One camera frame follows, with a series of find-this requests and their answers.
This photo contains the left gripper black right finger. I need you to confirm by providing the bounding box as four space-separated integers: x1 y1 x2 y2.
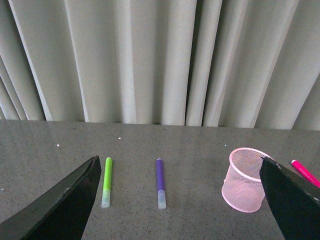
259 156 320 240

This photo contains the purple pen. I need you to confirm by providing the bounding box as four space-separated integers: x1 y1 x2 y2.
156 158 167 210

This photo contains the pink pen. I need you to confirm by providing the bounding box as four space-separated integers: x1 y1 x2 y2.
291 159 320 188

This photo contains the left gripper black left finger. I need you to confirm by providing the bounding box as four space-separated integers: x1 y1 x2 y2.
0 156 101 240

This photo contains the green pen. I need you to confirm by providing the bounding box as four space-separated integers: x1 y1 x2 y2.
101 157 113 209

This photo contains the pink mesh cup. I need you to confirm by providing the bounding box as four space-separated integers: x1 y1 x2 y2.
221 147 268 213

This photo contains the grey curtain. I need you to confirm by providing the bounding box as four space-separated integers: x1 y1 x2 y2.
0 0 320 130

